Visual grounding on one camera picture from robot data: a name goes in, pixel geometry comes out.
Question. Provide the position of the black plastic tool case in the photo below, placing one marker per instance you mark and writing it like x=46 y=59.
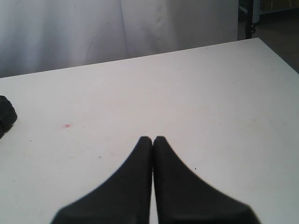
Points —
x=8 y=115

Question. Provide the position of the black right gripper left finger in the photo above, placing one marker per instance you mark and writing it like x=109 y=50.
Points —
x=124 y=198

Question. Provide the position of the white backdrop curtain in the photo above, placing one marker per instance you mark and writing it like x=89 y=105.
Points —
x=41 y=35

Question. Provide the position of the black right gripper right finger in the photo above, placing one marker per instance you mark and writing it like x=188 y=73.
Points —
x=183 y=198

